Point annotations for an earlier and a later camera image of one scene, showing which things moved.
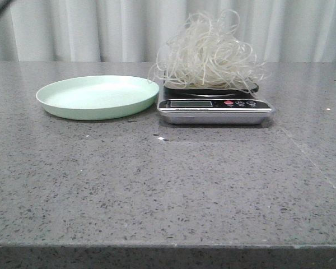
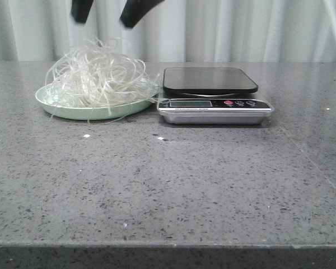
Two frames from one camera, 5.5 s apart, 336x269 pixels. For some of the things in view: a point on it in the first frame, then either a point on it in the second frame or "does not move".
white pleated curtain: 139,30 does not move
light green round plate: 97,97 does not move
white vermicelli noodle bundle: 206,50 to 94,75
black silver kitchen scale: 181,105 does not move
